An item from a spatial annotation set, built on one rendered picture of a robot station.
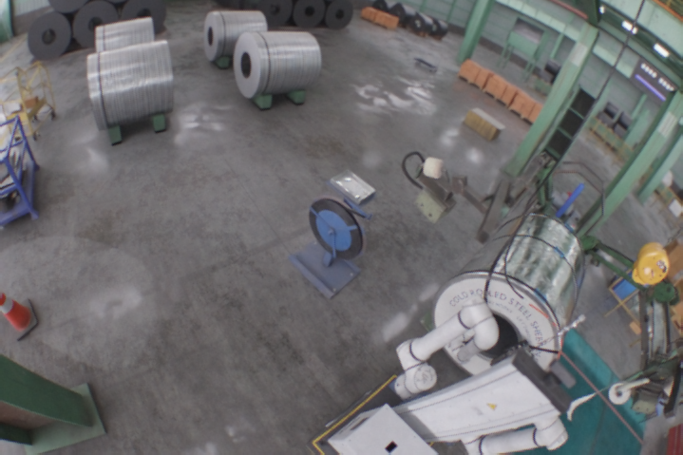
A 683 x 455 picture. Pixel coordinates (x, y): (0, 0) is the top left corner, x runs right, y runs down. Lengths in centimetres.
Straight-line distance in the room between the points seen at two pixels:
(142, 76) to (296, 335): 382
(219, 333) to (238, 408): 68
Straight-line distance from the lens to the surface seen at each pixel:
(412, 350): 186
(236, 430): 257
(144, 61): 461
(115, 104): 457
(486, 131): 794
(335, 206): 242
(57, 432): 312
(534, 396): 130
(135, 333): 291
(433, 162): 169
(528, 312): 224
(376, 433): 183
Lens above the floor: 256
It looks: 41 degrees down
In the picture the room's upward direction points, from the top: 19 degrees clockwise
